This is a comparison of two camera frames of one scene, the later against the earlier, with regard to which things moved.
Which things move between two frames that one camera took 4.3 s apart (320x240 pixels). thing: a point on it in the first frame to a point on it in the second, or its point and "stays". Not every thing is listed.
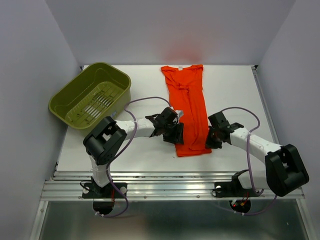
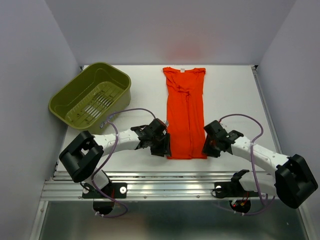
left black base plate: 109,191 stays
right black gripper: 210,144 to 207,149
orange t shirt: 185,88 stays
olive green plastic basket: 99,90 stays
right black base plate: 233,189 stays
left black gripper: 177,138 to 161,150
